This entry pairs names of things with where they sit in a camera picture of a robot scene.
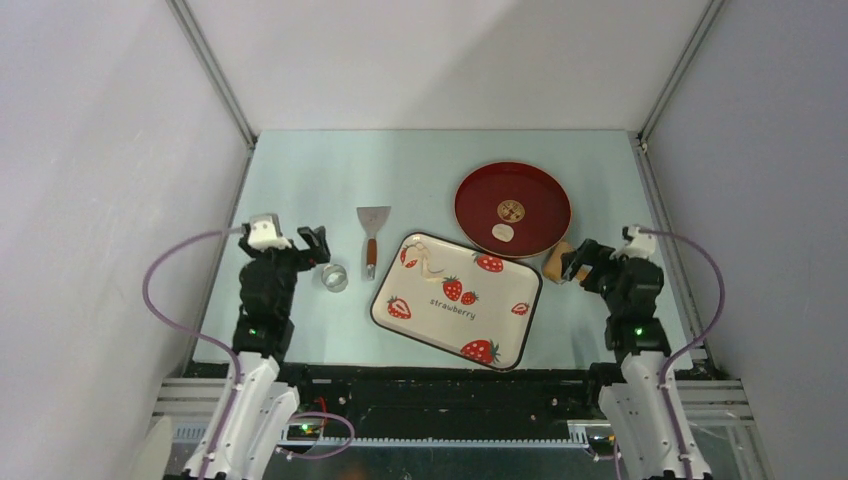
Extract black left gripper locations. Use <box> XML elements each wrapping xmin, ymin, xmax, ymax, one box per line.
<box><xmin>240</xmin><ymin>226</ymin><xmax>329</xmax><ymax>315</ymax></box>

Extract round metal cutter ring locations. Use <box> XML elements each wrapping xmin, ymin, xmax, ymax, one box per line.
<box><xmin>320</xmin><ymin>263</ymin><xmax>350</xmax><ymax>293</ymax></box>

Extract wooden dough roller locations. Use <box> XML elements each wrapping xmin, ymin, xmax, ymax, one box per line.
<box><xmin>542</xmin><ymin>241</ymin><xmax>576</xmax><ymax>284</ymax></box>

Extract metal scraper wooden handle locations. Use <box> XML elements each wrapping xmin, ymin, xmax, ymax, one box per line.
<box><xmin>356</xmin><ymin>206</ymin><xmax>391</xmax><ymax>280</ymax></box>

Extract round cut dough wrapper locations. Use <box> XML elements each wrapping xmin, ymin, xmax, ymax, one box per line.
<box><xmin>491</xmin><ymin>223</ymin><xmax>515</xmax><ymax>243</ymax></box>

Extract round red lacquer tray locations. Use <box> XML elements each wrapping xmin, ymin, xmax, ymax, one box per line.
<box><xmin>453</xmin><ymin>161</ymin><xmax>573</xmax><ymax>258</ymax></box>

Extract strawberry print rectangular tray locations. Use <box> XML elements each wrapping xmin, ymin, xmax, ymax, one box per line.
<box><xmin>370</xmin><ymin>232</ymin><xmax>542</xmax><ymax>371</ymax></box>

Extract white dough piece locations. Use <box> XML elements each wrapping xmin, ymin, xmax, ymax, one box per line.
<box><xmin>399</xmin><ymin>242</ymin><xmax>444</xmax><ymax>282</ymax></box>

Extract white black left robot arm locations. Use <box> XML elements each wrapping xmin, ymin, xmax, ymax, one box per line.
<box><xmin>181</xmin><ymin>215</ymin><xmax>331</xmax><ymax>479</ymax></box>

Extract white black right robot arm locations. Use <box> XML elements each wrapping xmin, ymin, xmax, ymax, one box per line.
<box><xmin>562</xmin><ymin>239</ymin><xmax>713</xmax><ymax>479</ymax></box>

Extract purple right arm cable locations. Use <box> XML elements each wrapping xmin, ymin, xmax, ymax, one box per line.
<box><xmin>609</xmin><ymin>228</ymin><xmax>727</xmax><ymax>480</ymax></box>

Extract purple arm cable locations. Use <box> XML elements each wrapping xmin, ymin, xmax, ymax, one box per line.
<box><xmin>142</xmin><ymin>226</ymin><xmax>356</xmax><ymax>480</ymax></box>
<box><xmin>609</xmin><ymin>228</ymin><xmax>727</xmax><ymax>480</ymax></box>

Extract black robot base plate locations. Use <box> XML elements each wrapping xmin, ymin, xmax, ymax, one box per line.
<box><xmin>278</xmin><ymin>364</ymin><xmax>603</xmax><ymax>442</ymax></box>

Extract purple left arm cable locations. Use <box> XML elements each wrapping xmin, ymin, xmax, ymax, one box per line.
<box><xmin>142</xmin><ymin>226</ymin><xmax>356</xmax><ymax>480</ymax></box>

